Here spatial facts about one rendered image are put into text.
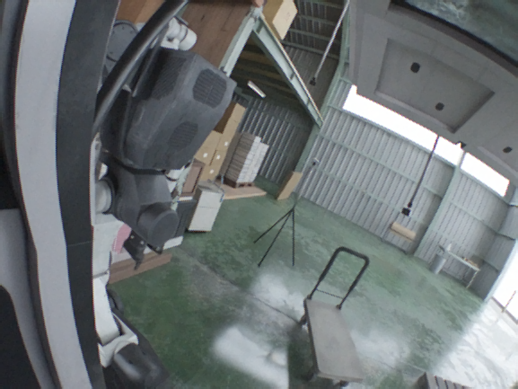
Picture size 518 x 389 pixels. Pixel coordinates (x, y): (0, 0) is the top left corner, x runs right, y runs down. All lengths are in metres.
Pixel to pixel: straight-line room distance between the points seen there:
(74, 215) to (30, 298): 0.13
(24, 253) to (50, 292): 0.04
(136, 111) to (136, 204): 0.23
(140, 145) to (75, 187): 0.39
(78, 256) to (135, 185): 0.41
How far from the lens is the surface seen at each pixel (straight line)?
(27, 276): 0.29
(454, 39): 0.86
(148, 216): 0.64
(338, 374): 1.71
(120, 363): 1.07
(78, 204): 0.22
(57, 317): 0.30
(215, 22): 2.26
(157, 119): 0.56
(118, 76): 0.23
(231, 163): 5.57
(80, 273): 0.27
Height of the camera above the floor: 1.24
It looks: 11 degrees down
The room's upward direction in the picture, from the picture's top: 24 degrees clockwise
